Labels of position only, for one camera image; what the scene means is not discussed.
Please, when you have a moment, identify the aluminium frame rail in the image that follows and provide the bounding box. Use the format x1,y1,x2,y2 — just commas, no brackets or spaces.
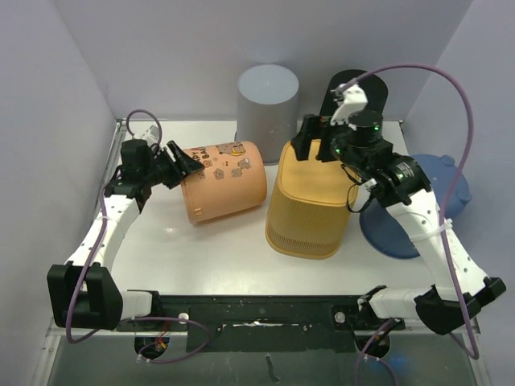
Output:
31,118,482,386

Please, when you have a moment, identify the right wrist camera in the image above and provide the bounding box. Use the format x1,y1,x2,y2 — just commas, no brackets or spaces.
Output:
330,82,368,125

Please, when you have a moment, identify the orange plastic bucket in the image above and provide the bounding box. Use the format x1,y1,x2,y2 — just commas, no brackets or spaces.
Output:
181,142,267,224

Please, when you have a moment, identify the yellow mesh waste bin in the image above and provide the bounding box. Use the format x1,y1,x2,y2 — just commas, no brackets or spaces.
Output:
265,139,358,260

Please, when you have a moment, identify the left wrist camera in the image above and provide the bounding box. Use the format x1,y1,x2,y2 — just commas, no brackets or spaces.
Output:
134,125,162,147

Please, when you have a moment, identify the blue plastic bucket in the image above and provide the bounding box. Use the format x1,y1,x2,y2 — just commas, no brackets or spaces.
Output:
359,154,472,259

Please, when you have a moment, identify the black ribbed waste bin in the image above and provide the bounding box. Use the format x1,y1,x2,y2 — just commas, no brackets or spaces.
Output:
319,69,389,116

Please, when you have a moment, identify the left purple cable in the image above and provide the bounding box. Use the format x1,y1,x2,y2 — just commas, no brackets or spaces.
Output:
64,109,212,365

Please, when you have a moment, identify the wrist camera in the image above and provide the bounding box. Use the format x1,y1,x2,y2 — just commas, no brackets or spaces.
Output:
134,125,162,147
330,82,368,125

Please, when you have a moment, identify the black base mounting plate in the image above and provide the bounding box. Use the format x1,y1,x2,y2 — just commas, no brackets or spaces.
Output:
117,295,383,353

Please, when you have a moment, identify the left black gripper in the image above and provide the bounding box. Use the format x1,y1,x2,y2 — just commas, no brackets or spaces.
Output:
142,142,203,189

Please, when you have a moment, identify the purple cable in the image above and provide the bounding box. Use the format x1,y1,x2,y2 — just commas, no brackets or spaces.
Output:
64,109,212,365
332,63,480,386

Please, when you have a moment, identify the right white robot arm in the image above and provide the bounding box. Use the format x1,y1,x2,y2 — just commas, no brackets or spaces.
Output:
291,110,506,335

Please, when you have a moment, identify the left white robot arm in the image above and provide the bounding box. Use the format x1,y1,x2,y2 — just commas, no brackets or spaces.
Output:
47,139,204,331

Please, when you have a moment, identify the grey plastic bucket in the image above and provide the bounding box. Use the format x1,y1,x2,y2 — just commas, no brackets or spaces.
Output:
235,64,299,165

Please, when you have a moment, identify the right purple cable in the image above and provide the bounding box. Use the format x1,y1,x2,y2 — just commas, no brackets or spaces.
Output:
332,63,480,386

